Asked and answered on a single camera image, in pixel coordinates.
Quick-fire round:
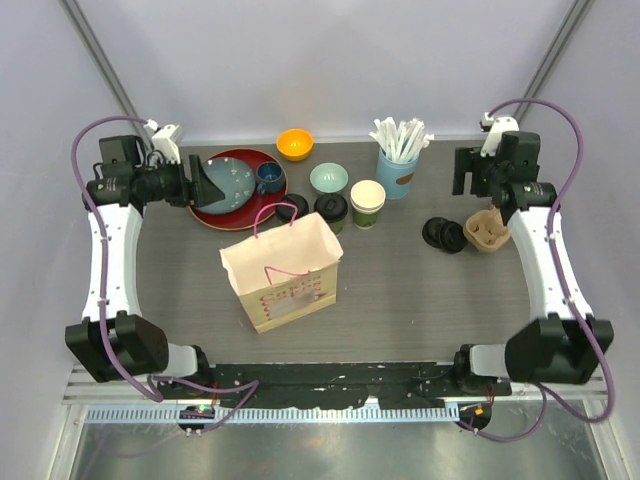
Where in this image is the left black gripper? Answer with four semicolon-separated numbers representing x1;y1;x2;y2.
136;155;225;208

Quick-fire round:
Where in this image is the brown cardboard cup carrier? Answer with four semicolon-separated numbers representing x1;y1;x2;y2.
463;207;511;253

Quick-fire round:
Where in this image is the stack of black lids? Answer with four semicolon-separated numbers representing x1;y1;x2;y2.
421;216;468;254

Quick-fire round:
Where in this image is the black coffee cup lid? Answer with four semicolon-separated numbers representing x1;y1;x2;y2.
275;193;310;220

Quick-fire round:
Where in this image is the pink paper bag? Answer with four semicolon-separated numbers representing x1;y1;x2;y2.
220;208;343;333

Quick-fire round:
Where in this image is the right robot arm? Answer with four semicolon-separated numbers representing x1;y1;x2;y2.
451;131;614;395

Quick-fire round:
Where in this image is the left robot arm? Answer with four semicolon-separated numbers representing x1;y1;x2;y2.
65;125;224;399

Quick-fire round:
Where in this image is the large blue-grey plate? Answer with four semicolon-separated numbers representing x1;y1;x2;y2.
201;157;256;215

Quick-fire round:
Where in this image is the red round tray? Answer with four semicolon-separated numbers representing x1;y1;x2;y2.
189;148;288;232

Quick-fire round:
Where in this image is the dark blue ceramic cup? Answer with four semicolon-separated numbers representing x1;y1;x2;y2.
256;162;286;195

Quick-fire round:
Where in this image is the bundle of white straws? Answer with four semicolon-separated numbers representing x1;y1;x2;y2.
369;117;435;164

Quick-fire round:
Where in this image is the light blue straw holder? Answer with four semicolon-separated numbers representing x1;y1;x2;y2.
376;148;418;200

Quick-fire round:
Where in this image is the orange bowl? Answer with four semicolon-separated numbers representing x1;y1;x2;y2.
276;128;314;162

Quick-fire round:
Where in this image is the light green bowl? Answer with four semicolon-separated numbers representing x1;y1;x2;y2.
309;162;349;195

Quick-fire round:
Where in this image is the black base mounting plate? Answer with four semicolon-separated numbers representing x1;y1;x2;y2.
190;362;512;410

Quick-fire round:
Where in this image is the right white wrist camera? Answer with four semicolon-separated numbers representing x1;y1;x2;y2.
480;112;520;158

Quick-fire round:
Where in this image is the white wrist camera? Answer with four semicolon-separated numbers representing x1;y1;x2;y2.
480;112;520;158
144;119;184;164

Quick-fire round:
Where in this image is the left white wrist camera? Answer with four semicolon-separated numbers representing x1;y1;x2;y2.
144;119;184;164

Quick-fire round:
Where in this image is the aluminium front rail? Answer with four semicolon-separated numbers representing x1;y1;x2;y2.
62;359;611;426

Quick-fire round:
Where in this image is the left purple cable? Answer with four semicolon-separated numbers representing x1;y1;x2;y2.
70;115;260;434

